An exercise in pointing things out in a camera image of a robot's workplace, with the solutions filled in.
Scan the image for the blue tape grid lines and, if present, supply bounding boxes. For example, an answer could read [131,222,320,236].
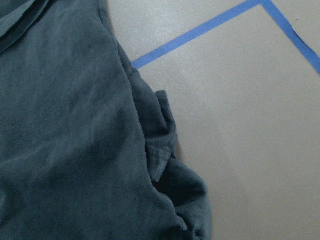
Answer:
[132,0,320,73]

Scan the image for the black printed t-shirt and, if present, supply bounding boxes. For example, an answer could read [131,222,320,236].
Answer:
[0,0,212,240]

